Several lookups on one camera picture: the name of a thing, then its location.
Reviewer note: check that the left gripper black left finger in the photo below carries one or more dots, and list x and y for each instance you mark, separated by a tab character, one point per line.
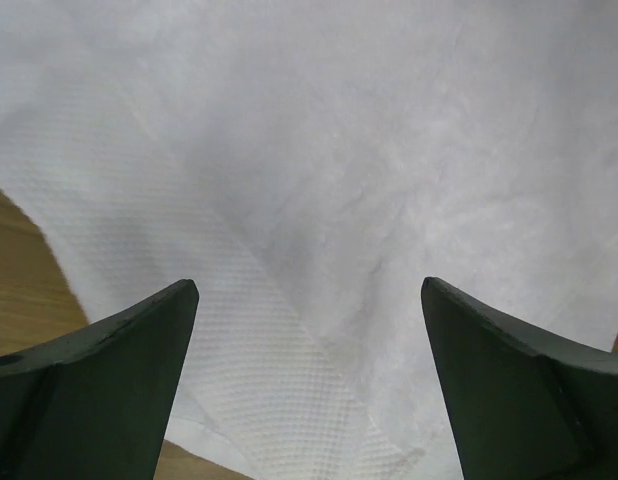
95	403

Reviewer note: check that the white towel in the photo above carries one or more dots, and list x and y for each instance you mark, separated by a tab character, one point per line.
308	164

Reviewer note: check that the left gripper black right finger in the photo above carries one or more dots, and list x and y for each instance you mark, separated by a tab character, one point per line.
523	402

